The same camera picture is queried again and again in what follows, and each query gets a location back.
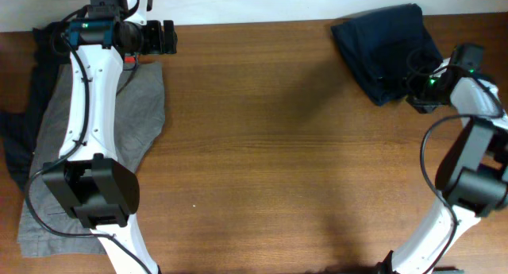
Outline navy blue shorts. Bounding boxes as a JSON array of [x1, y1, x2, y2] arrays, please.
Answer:
[[330, 3, 443, 106]]

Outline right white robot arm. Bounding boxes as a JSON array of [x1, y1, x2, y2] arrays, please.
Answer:
[[372, 43, 507, 273]]

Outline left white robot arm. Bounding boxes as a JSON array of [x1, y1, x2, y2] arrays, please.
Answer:
[[39, 0, 178, 273]]

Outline red garment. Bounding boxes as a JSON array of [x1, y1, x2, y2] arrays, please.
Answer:
[[124, 56, 136, 64]]

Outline black garment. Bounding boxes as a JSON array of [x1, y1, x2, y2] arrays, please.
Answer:
[[1, 22, 70, 190]]

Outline grey folded shorts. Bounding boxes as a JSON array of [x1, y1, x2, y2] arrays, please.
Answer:
[[17, 63, 165, 257]]

